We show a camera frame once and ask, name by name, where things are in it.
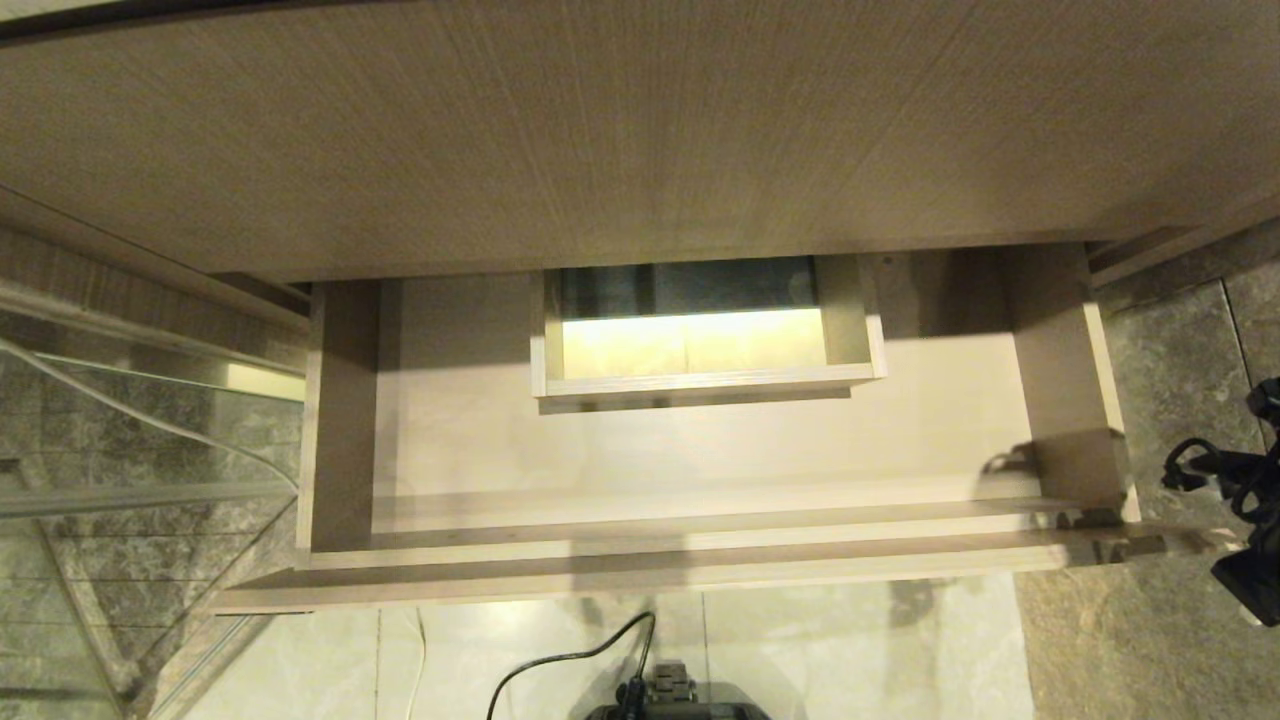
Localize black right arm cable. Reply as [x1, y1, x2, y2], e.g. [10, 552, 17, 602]
[1160, 437, 1280, 523]

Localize beige wooden drawer front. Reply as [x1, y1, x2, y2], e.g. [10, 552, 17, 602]
[210, 245, 1245, 615]

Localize thin white cable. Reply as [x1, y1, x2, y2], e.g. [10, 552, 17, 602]
[0, 340, 428, 720]

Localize framed glass shower door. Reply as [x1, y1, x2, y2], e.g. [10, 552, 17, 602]
[0, 285, 306, 720]

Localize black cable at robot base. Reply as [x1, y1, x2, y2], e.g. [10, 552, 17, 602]
[487, 612, 658, 720]

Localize beige wooden vanity cabinet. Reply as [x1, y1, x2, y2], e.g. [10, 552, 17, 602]
[0, 0, 1280, 336]

